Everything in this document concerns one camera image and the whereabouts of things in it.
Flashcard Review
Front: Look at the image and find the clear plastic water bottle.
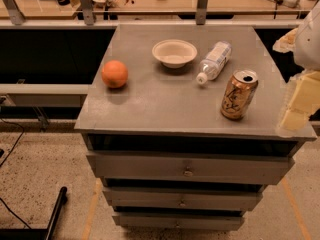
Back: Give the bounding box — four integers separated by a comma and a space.
196, 41, 232, 85

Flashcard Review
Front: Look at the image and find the grey drawer cabinet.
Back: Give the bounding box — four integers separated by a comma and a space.
76, 24, 315, 231

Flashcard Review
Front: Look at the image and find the black metal stand leg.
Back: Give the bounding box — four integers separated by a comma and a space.
0, 186, 67, 240

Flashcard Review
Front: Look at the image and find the orange fruit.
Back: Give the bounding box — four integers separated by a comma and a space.
101, 60, 128, 88

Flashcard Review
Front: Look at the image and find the black floor cable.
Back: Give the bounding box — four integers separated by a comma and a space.
0, 117, 33, 230

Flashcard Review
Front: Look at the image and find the white paper bowl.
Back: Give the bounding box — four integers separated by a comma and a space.
152, 39, 197, 69

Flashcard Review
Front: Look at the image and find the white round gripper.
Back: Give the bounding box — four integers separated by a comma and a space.
272, 4, 320, 131

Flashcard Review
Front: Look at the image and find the orange soda can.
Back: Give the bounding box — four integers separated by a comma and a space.
220, 70, 258, 120

